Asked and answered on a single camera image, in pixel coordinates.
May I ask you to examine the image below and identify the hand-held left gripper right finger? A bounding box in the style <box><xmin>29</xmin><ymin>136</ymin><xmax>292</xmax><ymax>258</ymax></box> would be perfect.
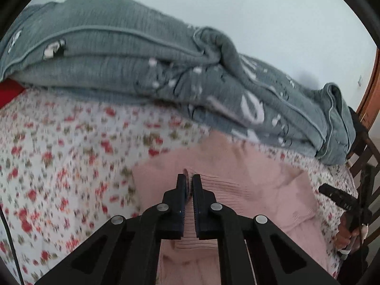
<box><xmin>192</xmin><ymin>174</ymin><xmax>342</xmax><ymax>285</ymax></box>

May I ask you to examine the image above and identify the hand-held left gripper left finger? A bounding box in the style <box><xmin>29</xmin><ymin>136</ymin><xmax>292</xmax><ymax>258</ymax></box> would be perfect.
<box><xmin>36</xmin><ymin>174</ymin><xmax>189</xmax><ymax>285</ymax></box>

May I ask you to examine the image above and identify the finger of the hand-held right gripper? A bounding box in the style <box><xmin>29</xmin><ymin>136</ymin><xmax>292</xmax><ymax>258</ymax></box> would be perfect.
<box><xmin>319</xmin><ymin>183</ymin><xmax>355</xmax><ymax>213</ymax></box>

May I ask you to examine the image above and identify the pink knitted sweater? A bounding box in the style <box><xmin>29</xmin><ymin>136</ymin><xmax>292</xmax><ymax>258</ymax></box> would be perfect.
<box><xmin>131</xmin><ymin>131</ymin><xmax>330</xmax><ymax>285</ymax></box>

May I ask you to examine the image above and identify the person's right hand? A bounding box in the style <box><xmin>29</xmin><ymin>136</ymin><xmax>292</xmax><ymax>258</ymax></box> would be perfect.
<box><xmin>337</xmin><ymin>214</ymin><xmax>357</xmax><ymax>251</ymax></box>

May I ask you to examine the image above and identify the floral bedsheet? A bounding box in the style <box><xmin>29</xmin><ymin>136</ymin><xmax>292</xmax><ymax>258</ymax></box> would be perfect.
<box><xmin>0</xmin><ymin>87</ymin><xmax>361</xmax><ymax>285</ymax></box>

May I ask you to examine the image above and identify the grey printed blanket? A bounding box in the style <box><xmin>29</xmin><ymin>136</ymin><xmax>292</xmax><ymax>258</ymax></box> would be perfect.
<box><xmin>0</xmin><ymin>0</ymin><xmax>357</xmax><ymax>167</ymax></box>

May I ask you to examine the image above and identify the red cloth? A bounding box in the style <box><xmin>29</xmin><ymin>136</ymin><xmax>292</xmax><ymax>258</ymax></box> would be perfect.
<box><xmin>0</xmin><ymin>79</ymin><xmax>26</xmax><ymax>109</ymax></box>

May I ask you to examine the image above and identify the wooden door frame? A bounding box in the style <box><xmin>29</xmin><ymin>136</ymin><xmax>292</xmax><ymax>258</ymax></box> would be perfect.
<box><xmin>356</xmin><ymin>47</ymin><xmax>380</xmax><ymax>119</ymax></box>

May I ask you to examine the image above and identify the black cable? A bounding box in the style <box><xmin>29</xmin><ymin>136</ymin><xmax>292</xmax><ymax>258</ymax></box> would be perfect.
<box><xmin>0</xmin><ymin>206</ymin><xmax>24</xmax><ymax>285</ymax></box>

